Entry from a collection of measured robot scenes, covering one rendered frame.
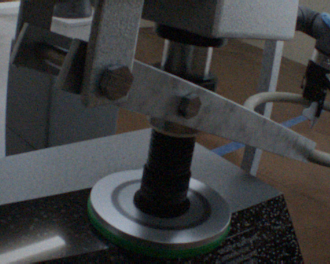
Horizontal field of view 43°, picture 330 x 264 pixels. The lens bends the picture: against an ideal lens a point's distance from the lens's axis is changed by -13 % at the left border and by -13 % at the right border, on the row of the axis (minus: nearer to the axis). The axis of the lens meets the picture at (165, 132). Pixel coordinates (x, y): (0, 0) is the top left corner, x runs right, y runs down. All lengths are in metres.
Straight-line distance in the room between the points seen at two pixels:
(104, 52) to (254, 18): 0.19
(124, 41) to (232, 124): 0.27
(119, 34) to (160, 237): 0.31
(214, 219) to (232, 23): 0.31
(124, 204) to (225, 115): 0.19
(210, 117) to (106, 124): 1.42
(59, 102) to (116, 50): 1.37
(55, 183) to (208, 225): 0.26
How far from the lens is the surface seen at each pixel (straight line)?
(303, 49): 7.69
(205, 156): 0.94
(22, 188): 0.74
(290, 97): 1.38
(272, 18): 0.56
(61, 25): 1.80
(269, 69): 2.49
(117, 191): 0.71
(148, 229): 0.63
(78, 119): 1.86
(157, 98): 0.50
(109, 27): 0.40
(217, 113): 0.60
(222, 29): 0.47
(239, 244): 0.76
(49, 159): 0.84
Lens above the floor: 1.23
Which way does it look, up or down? 22 degrees down
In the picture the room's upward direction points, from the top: 9 degrees clockwise
